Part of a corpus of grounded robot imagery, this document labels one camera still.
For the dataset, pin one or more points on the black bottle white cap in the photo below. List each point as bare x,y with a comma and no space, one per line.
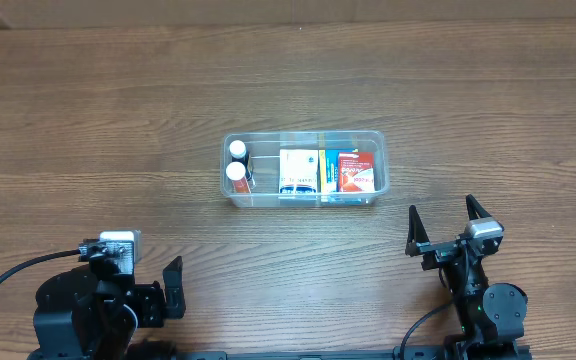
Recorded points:
239,153

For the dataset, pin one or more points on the orange tube white cap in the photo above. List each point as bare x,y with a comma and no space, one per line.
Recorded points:
236,172

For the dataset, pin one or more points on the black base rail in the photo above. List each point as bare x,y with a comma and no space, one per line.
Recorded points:
318,354

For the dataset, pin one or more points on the white Halls box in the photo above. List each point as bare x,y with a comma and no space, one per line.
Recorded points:
298,172

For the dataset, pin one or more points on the orange red medicine box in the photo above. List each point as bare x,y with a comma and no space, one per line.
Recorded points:
356,172

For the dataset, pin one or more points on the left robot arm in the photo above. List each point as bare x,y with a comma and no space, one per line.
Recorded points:
91,313

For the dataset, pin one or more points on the clear plastic container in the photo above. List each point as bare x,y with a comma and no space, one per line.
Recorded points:
264,149

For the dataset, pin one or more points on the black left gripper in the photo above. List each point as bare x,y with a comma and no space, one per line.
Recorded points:
173,296

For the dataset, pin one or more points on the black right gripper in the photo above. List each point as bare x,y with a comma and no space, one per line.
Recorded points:
436,251

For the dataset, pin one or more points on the blue VapoDrops box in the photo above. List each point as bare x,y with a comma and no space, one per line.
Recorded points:
328,169

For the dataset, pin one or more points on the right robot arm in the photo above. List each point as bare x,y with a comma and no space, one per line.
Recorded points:
491,316

